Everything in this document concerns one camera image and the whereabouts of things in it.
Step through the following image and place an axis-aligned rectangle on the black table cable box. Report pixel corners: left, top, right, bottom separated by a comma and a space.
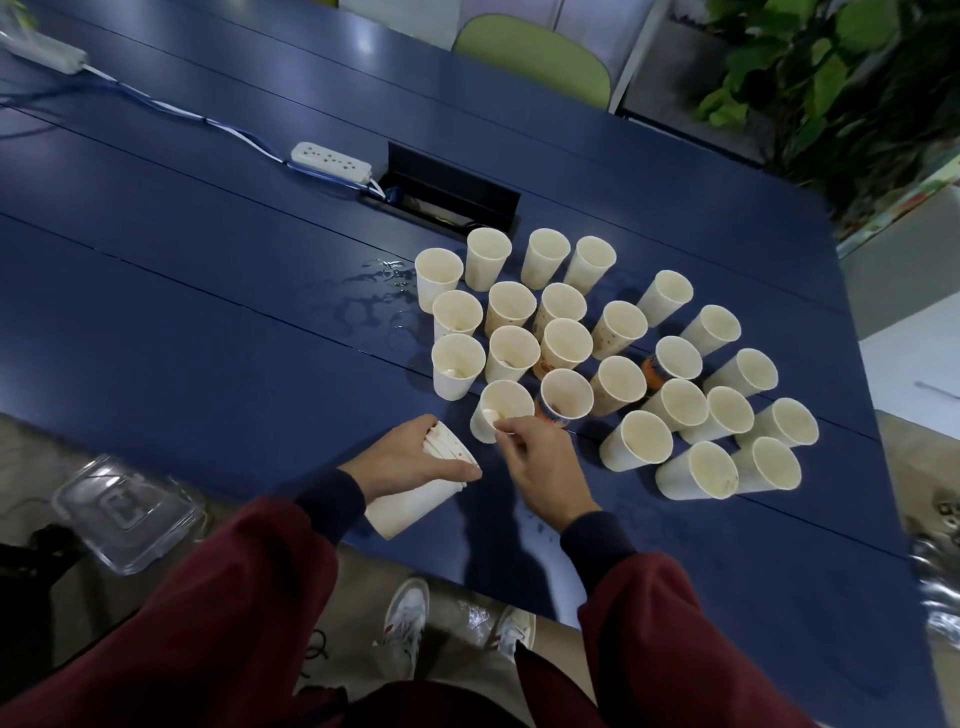
358, 141, 523, 240

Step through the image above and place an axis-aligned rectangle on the single white paper cup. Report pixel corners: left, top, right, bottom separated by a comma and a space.
470, 380, 537, 444

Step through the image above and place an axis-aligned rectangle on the cluster of open paper cups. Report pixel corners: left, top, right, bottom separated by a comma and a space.
414, 227, 821, 502

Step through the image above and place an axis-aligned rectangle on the person's left hand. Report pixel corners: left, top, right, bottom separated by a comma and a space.
339, 414, 483, 506

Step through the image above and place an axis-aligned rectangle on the clear plastic container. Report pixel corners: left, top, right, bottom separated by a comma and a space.
50, 453, 206, 578

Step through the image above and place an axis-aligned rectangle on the person's left white sneaker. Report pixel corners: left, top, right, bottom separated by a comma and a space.
373, 576, 432, 681

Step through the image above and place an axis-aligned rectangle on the person's left forearm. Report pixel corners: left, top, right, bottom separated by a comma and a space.
0, 468, 369, 728

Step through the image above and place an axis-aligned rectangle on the person's right white sneaker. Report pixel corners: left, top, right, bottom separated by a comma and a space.
489, 605, 538, 666

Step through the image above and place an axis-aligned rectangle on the green leafy plant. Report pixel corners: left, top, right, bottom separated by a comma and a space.
693, 0, 960, 220

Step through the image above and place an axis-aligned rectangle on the person's right hand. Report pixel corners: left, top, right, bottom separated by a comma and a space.
493, 414, 602, 534

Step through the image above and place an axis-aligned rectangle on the person's right forearm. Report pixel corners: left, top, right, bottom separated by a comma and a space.
558, 510, 820, 728

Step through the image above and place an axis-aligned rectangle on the water spill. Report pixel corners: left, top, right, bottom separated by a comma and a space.
336, 257, 423, 355

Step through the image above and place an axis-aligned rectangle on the nested stack of paper cups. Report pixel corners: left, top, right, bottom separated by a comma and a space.
363, 420, 482, 542

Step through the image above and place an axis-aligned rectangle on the person's white sneaker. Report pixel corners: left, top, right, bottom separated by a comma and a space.
373, 576, 432, 681
489, 605, 538, 666

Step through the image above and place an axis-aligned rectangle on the white power strip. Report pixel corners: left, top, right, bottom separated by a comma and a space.
290, 141, 373, 188
0, 28, 90, 77

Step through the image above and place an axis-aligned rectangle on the white cabinet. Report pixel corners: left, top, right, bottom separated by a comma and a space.
857, 311, 960, 440

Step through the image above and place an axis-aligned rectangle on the blue and white power cable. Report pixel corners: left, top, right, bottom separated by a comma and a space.
78, 63, 301, 171

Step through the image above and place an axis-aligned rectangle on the printed planter box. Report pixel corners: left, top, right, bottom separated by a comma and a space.
831, 142, 960, 258

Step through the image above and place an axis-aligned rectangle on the green chair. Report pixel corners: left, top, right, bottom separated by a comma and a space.
451, 13, 613, 112

